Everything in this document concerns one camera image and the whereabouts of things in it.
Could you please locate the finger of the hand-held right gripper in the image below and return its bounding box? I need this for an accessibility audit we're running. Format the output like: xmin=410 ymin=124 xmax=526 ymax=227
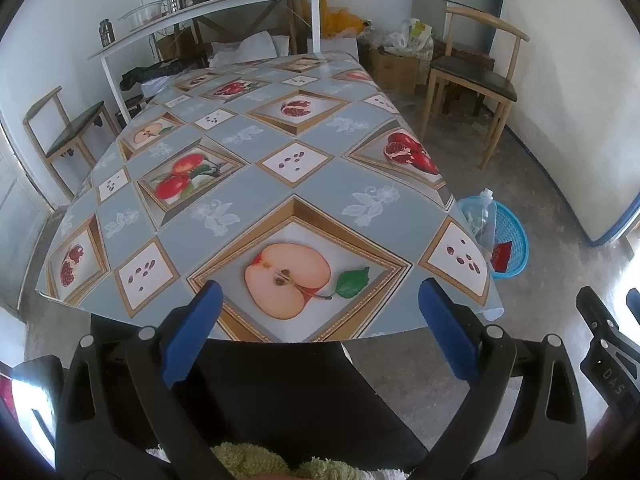
xmin=575 ymin=286 xmax=640 ymax=412

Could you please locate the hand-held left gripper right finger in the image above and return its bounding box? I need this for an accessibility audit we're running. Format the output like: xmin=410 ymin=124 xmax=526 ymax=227
xmin=415 ymin=277 xmax=589 ymax=480

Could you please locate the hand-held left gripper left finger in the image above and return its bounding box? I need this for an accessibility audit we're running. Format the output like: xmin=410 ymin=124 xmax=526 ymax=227
xmin=54 ymin=280 xmax=236 ymax=480

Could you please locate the red paper packet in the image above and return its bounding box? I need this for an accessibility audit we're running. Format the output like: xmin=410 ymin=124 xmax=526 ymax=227
xmin=491 ymin=241 xmax=514 ymax=274

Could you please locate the blue plastic mesh basket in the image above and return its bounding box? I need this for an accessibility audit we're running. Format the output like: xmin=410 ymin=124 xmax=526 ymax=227
xmin=457 ymin=196 xmax=530 ymax=280

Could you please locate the clear plastic bottle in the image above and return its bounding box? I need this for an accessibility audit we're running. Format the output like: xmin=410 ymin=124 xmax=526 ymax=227
xmin=462 ymin=188 xmax=499 ymax=257

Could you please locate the green towel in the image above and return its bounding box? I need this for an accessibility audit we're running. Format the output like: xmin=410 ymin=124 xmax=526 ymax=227
xmin=209 ymin=441 xmax=417 ymax=480

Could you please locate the fruit print tablecloth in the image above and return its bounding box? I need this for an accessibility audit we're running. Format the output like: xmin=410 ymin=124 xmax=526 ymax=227
xmin=35 ymin=52 xmax=504 ymax=344

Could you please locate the wooden chair dark seat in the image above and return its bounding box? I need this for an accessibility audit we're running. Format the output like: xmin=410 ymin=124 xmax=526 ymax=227
xmin=23 ymin=85 xmax=122 ymax=202

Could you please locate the wooden chair black seat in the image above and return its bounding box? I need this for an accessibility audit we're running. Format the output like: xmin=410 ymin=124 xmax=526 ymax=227
xmin=420 ymin=4 xmax=530 ymax=171

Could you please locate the black cloth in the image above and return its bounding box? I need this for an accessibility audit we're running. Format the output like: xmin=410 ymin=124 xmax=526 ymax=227
xmin=121 ymin=59 xmax=192 ymax=92

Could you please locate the brown cardboard box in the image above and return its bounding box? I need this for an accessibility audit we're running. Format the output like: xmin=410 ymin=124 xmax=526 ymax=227
xmin=367 ymin=47 xmax=422 ymax=94

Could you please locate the white mattress blue edge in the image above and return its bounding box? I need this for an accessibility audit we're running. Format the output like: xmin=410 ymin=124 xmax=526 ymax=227
xmin=490 ymin=0 xmax=640 ymax=248

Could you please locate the dark wooden stool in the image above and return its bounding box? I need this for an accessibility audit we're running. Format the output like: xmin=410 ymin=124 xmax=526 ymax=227
xmin=432 ymin=39 xmax=497 ymax=105

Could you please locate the white pillow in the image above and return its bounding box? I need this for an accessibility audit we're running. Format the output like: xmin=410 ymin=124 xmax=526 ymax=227
xmin=209 ymin=31 xmax=292 ymax=69

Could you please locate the glass bowl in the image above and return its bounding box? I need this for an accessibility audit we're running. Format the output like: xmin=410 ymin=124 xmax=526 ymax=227
xmin=118 ymin=0 xmax=169 ymax=31

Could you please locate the yellow plastic bag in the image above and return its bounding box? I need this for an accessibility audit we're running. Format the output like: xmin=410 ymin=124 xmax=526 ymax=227
xmin=320 ymin=7 xmax=372 ymax=39

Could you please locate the white side table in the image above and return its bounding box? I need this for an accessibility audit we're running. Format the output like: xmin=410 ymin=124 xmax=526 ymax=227
xmin=89 ymin=0 xmax=324 ymax=122

